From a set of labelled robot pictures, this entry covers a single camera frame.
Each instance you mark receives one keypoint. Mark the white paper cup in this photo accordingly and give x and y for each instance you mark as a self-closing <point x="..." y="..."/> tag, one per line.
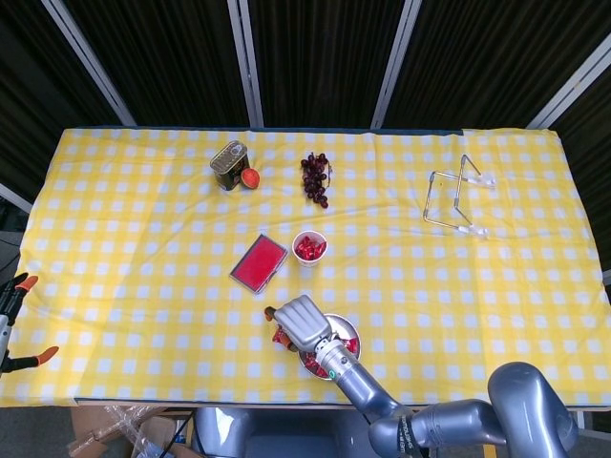
<point x="310" y="264"/>

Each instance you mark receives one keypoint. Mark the yellow white checkered tablecloth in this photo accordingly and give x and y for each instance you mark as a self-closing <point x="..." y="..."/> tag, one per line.
<point x="143" y="310"/>

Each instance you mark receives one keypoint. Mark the black pleated curtain panel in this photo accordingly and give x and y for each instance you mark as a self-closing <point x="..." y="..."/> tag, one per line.
<point x="167" y="57"/>
<point x="477" y="57"/>
<point x="324" y="57"/>
<point x="38" y="95"/>

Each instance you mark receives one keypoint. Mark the white frame post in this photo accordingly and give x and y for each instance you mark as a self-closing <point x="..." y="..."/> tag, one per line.
<point x="90" y="62"/>
<point x="12" y="195"/>
<point x="607" y="278"/>
<point x="395" y="62"/>
<point x="573" y="89"/>
<point x="247" y="62"/>

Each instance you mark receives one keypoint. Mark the brown cardboard box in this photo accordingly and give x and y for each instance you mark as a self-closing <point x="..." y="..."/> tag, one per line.
<point x="83" y="422"/>

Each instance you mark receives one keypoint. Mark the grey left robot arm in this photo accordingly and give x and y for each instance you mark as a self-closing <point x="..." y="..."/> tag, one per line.
<point x="219" y="434"/>

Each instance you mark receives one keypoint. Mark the black orange clamp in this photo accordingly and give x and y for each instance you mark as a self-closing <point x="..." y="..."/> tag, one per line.
<point x="27" y="281"/>
<point x="47" y="353"/>

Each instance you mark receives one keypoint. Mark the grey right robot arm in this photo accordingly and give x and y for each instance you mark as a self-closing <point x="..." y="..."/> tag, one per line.
<point x="363" y="386"/>

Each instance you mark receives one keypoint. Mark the grey robot torso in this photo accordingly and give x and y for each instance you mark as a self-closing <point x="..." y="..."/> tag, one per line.
<point x="305" y="439"/>

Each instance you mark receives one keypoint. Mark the red card case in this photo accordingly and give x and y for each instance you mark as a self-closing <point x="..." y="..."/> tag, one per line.
<point x="258" y="262"/>

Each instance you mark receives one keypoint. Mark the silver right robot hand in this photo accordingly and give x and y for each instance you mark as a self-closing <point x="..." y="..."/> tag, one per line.
<point x="303" y="322"/>

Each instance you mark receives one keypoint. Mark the green luncheon meat can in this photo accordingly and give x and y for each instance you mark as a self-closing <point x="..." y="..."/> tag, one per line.
<point x="229" y="174"/>

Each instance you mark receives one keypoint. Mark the yellow table leg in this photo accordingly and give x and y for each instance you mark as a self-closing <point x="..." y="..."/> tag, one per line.
<point x="488" y="451"/>

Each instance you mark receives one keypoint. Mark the dark red grape bunch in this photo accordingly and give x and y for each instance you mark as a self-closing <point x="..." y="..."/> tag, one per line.
<point x="315" y="181"/>

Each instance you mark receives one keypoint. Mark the silver metal plate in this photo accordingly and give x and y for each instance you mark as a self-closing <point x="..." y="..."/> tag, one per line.
<point x="343" y="324"/>

